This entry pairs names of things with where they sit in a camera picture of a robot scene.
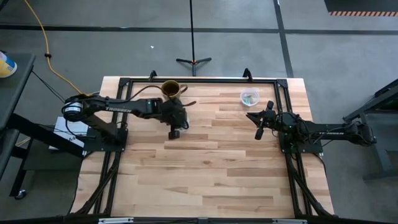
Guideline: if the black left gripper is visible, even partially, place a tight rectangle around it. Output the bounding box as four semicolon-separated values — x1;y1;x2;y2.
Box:
160;97;198;131

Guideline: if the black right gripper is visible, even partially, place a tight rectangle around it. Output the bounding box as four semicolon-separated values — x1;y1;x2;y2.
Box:
245;100;283;132

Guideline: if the olive brown ceramic mug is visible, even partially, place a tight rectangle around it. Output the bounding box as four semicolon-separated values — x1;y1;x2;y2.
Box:
160;80;189;101

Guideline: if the black tripod stand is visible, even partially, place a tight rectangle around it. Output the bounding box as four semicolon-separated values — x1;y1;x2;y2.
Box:
175;0;213;77

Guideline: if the white paper box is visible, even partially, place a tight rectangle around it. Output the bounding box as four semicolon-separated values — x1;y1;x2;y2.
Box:
49;116;91;151

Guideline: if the dark metal table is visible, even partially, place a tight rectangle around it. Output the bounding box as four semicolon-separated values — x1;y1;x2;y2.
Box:
343;78;398;182

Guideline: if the orange black striped mat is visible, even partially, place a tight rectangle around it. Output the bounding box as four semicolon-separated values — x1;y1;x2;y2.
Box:
323;0;398;17

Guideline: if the dark side cart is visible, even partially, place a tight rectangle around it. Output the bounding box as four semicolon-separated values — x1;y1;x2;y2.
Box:
0;52;91;200

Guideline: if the yellow white wipes canister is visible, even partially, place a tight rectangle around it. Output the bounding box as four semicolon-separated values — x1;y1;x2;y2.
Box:
0;50;18;79

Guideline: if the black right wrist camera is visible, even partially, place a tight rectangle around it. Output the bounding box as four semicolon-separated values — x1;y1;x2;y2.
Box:
254;125;266;141

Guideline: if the black aluminium table frame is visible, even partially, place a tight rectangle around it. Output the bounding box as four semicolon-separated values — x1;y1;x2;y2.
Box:
71;76;335;218

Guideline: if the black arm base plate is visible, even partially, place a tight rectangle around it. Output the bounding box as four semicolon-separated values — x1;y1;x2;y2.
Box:
277;128;325;154
82;127;129;154

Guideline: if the thin black cable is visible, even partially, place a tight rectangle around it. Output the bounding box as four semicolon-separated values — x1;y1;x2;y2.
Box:
30;70;68;105

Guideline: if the yellow extension cable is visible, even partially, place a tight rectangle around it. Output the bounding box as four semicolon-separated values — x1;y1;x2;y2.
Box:
24;0;84;95

